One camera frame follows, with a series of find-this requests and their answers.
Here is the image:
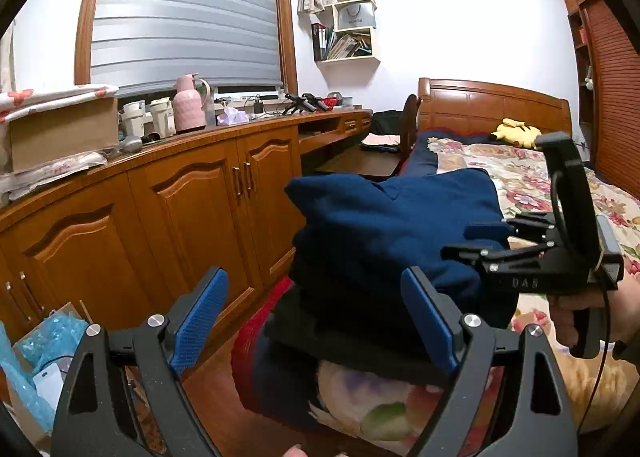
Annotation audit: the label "white wall shelf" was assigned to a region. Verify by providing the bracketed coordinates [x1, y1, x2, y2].
[312, 0, 381, 63]

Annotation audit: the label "dark wooden chair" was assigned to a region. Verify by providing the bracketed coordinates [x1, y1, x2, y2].
[397, 94, 422, 170]

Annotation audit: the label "clear plastic packaging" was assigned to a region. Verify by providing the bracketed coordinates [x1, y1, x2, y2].
[0, 152, 108, 203]

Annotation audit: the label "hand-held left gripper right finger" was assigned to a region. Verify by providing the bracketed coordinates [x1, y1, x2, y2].
[400, 264, 581, 457]

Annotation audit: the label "purple tissue pack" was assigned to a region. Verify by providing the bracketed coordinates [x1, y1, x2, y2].
[217, 107, 248, 127]

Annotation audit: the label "person's right hand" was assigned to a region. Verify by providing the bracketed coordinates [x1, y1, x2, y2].
[547, 282, 632, 350]

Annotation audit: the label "stack of books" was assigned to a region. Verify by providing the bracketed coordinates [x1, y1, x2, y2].
[327, 34, 373, 59]

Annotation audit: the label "cardboard box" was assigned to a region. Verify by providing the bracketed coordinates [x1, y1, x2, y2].
[7, 97, 121, 173]

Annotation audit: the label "pink thermos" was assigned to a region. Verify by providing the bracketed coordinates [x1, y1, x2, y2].
[172, 73, 213, 134]

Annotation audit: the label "blue bubble wrap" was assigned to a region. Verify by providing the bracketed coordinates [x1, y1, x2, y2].
[0, 314, 88, 433]

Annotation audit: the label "wooden window frame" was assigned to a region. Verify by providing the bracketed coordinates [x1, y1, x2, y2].
[74, 0, 300, 98]

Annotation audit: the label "white paper bag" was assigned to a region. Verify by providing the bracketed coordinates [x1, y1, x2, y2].
[336, 1, 377, 30]

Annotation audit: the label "floral blanket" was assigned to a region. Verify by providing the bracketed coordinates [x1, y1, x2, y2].
[310, 137, 640, 457]

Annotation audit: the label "yellow plush toy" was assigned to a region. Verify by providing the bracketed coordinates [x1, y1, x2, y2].
[489, 118, 543, 149]

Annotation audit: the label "black folded garment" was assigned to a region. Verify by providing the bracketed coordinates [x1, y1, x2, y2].
[264, 257, 518, 388]

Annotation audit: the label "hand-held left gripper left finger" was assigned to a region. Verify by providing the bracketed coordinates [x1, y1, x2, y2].
[50, 266, 230, 457]

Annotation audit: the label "black backpack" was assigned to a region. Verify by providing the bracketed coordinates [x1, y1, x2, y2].
[372, 110, 407, 135]

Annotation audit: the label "pink folded cloth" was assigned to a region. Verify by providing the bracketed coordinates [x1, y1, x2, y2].
[361, 133, 401, 148]

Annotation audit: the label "floral wrapped board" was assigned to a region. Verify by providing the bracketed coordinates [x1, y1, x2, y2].
[0, 84, 120, 123]

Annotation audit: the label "black cable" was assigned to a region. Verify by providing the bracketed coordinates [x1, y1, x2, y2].
[577, 289, 615, 433]

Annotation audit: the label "black binders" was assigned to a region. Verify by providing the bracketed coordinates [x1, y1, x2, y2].
[312, 23, 328, 60]

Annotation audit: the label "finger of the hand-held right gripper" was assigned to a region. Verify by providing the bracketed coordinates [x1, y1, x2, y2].
[464, 213, 558, 244]
[441, 241, 556, 270]

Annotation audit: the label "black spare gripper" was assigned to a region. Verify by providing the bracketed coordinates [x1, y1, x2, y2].
[282, 93, 328, 115]

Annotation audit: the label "grey window blind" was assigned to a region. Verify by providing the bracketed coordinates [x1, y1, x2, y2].
[90, 0, 283, 98]

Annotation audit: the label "navy blue blazer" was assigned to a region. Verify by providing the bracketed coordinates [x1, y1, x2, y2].
[285, 168, 518, 303]

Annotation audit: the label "wooden louvered wardrobe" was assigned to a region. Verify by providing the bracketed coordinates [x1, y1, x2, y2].
[552, 0, 640, 188]

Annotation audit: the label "wooden bed headboard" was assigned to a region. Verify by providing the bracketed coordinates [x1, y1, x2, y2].
[417, 78, 573, 148]

